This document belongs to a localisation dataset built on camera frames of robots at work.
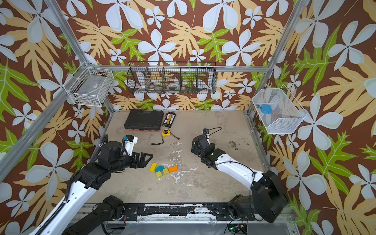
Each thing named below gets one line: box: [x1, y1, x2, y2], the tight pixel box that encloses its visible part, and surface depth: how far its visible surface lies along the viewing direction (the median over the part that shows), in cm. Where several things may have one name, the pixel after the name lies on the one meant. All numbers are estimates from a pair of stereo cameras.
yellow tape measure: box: [161, 128, 171, 138], surface depth 107 cm
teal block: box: [155, 165, 165, 173], surface depth 88 cm
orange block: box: [167, 165, 179, 173], surface depth 90 cm
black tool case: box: [123, 108, 165, 132], surface depth 110 cm
